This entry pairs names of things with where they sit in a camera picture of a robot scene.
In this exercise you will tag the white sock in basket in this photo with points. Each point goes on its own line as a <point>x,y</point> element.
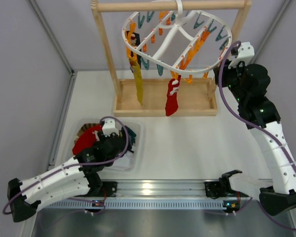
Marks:
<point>124,163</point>

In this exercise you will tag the dark navy sock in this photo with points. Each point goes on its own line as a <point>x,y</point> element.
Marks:
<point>134,41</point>

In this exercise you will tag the teal sock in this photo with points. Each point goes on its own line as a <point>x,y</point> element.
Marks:
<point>132,136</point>

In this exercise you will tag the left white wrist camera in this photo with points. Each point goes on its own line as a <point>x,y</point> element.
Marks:
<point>109,127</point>

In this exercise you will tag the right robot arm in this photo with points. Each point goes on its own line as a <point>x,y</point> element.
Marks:
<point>248,84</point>

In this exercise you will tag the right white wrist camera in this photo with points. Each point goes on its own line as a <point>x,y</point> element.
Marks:
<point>245,54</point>

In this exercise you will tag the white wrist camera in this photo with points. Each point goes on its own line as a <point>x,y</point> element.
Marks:
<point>245,54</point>
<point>109,127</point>

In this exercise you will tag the brown striped sock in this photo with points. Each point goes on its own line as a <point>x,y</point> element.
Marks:
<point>83,129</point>

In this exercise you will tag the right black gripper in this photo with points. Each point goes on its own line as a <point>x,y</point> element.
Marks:
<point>222,74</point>

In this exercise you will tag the white round clip hanger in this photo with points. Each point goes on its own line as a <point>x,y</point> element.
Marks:
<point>186,42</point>

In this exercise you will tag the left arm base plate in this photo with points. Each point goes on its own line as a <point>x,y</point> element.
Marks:
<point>108,190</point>

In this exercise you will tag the aluminium rail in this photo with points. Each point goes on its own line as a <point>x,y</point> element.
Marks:
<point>157,194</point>

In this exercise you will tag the white plastic basket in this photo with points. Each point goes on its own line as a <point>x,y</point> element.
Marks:
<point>136,148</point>

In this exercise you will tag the wooden hanger stand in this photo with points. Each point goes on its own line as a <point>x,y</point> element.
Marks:
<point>196,95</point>

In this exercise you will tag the red sock with white pattern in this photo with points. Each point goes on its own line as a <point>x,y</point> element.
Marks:
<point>171,105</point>

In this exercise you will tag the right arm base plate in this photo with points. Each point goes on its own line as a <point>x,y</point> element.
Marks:
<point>217,189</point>

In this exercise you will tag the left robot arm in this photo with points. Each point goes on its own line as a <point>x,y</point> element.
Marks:
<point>78,176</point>

